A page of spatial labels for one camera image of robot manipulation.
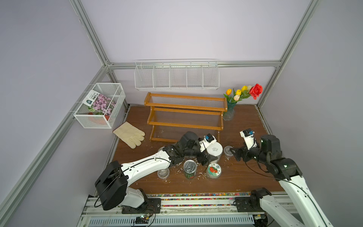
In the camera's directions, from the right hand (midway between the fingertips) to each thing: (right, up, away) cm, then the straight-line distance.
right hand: (237, 144), depth 74 cm
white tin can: (-12, -2, -3) cm, 13 cm away
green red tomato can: (-25, -13, +2) cm, 28 cm away
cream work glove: (-69, +2, +28) cm, 75 cm away
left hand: (-14, -3, -1) cm, 14 cm away
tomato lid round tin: (-12, -15, +4) cm, 20 cm away
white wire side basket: (-80, +15, 0) cm, 81 cm away
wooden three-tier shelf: (-39, +15, +32) cm, 52 cm away
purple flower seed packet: (-73, +22, +1) cm, 76 cm away
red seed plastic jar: (-40, -17, +5) cm, 44 cm away
